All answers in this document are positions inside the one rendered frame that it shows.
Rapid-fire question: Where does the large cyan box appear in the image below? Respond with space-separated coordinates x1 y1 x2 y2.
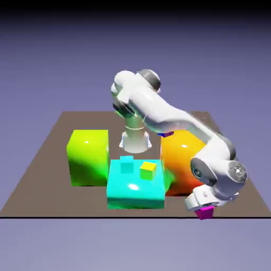
106 159 166 210

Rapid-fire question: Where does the small cyan cube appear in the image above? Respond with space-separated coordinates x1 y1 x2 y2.
120 156 134 175

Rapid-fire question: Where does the small magenta cube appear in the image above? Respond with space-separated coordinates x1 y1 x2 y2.
195 206 214 221

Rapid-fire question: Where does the small yellow cube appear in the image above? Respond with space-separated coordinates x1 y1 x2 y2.
139 161 157 181

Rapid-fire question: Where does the large lime green box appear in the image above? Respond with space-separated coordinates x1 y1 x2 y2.
66 129 110 187

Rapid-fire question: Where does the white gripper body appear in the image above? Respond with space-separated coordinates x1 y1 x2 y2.
184 185 221 212

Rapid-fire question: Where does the large orange box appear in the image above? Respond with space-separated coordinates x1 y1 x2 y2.
160 129 209 197

